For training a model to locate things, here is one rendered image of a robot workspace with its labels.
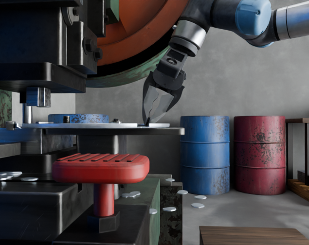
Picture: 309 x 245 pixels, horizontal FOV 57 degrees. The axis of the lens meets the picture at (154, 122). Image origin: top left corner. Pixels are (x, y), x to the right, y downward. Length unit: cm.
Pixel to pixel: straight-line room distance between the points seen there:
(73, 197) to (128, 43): 63
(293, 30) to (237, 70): 326
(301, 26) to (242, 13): 16
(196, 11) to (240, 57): 336
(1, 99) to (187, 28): 51
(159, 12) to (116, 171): 79
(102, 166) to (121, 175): 1
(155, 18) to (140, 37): 8
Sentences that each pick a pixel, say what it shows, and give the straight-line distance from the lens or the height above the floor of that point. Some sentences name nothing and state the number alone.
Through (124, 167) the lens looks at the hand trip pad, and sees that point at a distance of 20.
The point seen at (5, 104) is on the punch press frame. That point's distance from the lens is 85.
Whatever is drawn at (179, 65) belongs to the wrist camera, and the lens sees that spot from 60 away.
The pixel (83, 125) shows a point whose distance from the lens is 43.
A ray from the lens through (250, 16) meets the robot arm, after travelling 64.
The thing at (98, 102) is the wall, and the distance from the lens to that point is 402.
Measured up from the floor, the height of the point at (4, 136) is 77.
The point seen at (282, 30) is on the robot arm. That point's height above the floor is 101.
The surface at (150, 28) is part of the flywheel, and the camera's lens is 94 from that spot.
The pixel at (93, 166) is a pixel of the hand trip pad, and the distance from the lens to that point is 20.
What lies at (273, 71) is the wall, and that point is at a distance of 411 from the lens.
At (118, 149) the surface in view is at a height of 74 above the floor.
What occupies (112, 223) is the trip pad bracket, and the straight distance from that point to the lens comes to 23.
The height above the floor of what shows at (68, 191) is 70.
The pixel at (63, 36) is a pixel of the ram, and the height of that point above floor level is 94.
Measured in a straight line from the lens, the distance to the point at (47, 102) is 61.
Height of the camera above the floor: 79
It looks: level
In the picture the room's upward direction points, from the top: straight up
